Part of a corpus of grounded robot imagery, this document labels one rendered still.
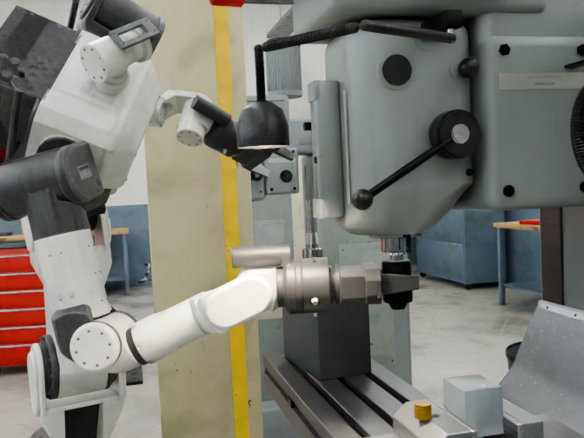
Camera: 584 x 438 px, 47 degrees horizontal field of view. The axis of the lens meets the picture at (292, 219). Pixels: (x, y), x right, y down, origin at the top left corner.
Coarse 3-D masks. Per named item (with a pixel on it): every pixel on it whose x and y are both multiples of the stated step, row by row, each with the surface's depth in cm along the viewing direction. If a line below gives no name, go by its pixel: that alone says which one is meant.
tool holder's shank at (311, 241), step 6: (306, 204) 152; (312, 204) 152; (306, 210) 152; (312, 210) 152; (306, 216) 152; (312, 216) 152; (306, 222) 153; (312, 222) 152; (306, 228) 153; (312, 228) 152; (306, 234) 153; (312, 234) 152; (306, 240) 153; (312, 240) 152; (312, 246) 152
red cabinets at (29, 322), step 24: (0, 264) 514; (24, 264) 516; (0, 288) 515; (24, 288) 518; (0, 312) 516; (24, 312) 518; (0, 336) 517; (24, 336) 519; (0, 360) 517; (24, 360) 520
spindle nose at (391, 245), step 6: (384, 240) 106; (390, 240) 105; (396, 240) 104; (402, 240) 105; (384, 246) 106; (390, 246) 105; (396, 246) 105; (402, 246) 105; (390, 252) 105; (396, 252) 105
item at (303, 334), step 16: (336, 304) 138; (352, 304) 140; (288, 320) 154; (304, 320) 144; (320, 320) 137; (336, 320) 139; (352, 320) 140; (368, 320) 141; (288, 336) 155; (304, 336) 145; (320, 336) 137; (336, 336) 139; (352, 336) 140; (368, 336) 141; (288, 352) 155; (304, 352) 145; (320, 352) 138; (336, 352) 139; (352, 352) 140; (368, 352) 141; (304, 368) 146; (320, 368) 138; (336, 368) 139; (352, 368) 140; (368, 368) 142
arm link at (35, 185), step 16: (32, 160) 107; (48, 160) 106; (0, 176) 107; (16, 176) 106; (32, 176) 105; (48, 176) 105; (0, 192) 106; (16, 192) 106; (32, 192) 106; (48, 192) 105; (16, 208) 107; (32, 208) 106; (48, 208) 105; (64, 208) 106; (80, 208) 108; (32, 224) 106; (48, 224) 105; (64, 224) 106; (80, 224) 107
